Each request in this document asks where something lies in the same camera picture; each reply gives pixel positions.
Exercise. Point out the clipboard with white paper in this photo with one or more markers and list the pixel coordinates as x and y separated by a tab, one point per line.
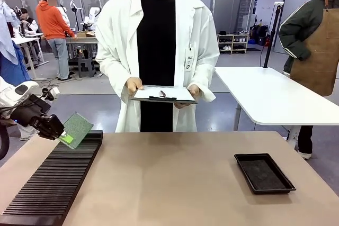
165	94

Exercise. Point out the wooden shoe shelf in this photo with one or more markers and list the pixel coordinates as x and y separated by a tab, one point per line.
233	43

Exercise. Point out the seated person in dark jacket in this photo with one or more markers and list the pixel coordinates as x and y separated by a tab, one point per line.
26	23

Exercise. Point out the person's left hand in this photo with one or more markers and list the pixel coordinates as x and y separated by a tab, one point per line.
194	92

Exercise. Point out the person's right hand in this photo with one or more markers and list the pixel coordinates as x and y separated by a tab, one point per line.
133	84

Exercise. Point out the cardboard box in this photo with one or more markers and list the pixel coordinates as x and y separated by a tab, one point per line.
86	34

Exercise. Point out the green perforated PCB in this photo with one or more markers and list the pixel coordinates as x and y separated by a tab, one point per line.
78	130

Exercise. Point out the black plastic tray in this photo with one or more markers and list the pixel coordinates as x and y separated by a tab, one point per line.
264	173

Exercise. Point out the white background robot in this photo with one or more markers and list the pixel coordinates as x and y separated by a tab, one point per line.
91	19

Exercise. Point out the white name tag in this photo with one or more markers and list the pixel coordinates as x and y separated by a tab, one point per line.
188	59

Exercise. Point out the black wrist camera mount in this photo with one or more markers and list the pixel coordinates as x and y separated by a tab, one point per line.
39	105

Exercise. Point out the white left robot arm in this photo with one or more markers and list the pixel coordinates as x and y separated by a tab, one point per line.
10	95

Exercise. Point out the blue cloth garment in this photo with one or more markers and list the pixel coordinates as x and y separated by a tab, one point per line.
10	51

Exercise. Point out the white side table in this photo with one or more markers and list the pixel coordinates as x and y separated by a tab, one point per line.
275	95

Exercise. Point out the person in brown apron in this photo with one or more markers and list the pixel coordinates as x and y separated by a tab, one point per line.
312	46

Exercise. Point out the black camera stand pole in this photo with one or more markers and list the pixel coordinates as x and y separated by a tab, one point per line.
272	35

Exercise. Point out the black slotted PCB rack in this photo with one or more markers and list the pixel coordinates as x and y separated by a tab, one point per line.
55	174

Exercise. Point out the person in white lab coat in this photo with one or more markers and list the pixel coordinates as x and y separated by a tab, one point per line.
156	59

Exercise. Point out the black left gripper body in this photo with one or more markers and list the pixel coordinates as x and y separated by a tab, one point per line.
43	125

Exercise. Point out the person in orange hoodie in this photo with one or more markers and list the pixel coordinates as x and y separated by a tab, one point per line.
54	32

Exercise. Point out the white desk with legs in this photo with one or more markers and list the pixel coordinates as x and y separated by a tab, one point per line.
27	51

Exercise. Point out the black step stool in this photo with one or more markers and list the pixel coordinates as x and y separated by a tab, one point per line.
86	66

